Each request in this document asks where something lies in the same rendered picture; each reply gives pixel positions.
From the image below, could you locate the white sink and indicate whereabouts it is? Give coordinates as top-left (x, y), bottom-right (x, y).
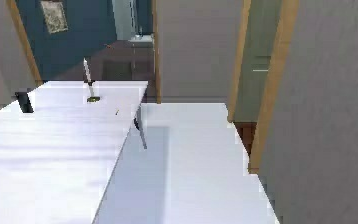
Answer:
top-left (127, 26), bottom-right (155, 48)

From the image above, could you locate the green room door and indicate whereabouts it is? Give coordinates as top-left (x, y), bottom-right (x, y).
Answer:
top-left (233, 0), bottom-right (284, 123)

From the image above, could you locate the white table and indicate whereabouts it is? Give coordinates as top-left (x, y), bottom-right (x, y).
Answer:
top-left (0, 80), bottom-right (149, 224)

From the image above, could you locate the black box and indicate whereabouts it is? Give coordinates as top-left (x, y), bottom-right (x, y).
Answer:
top-left (14, 91), bottom-right (35, 114)

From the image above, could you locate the framed wall picture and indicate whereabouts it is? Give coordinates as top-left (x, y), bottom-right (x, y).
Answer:
top-left (39, 0), bottom-right (69, 35)

